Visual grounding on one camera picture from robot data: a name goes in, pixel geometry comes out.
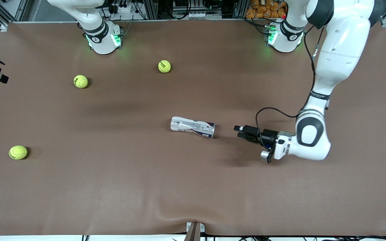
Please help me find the white blue tennis ball can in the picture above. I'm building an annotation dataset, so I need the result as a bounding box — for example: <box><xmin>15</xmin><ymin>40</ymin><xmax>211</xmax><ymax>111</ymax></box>
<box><xmin>171</xmin><ymin>116</ymin><xmax>215</xmax><ymax>139</ymax></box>

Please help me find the orange netted bag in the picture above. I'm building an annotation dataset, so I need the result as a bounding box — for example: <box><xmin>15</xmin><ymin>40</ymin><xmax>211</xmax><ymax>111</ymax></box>
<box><xmin>246</xmin><ymin>0</ymin><xmax>287</xmax><ymax>19</ymax></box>

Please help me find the white terminal block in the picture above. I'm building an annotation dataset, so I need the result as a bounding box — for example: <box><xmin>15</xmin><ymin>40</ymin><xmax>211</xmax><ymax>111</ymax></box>
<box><xmin>173</xmin><ymin>11</ymin><xmax>222</xmax><ymax>20</ymax></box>

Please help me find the brown table mat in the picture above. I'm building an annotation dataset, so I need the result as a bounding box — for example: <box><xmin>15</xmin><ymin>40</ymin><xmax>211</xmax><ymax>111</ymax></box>
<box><xmin>0</xmin><ymin>19</ymin><xmax>386</xmax><ymax>236</ymax></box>

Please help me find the white power strip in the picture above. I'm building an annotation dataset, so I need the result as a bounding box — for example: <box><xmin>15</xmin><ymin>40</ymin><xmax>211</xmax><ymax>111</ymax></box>
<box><xmin>112</xmin><ymin>3</ymin><xmax>137</xmax><ymax>14</ymax></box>

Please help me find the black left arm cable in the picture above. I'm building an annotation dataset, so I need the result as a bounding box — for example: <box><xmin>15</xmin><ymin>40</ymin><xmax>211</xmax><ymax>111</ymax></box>
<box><xmin>255</xmin><ymin>25</ymin><xmax>325</xmax><ymax>148</ymax></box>

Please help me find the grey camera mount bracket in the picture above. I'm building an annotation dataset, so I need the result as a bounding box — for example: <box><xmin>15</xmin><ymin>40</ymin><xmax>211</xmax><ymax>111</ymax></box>
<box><xmin>184</xmin><ymin>222</ymin><xmax>205</xmax><ymax>241</ymax></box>

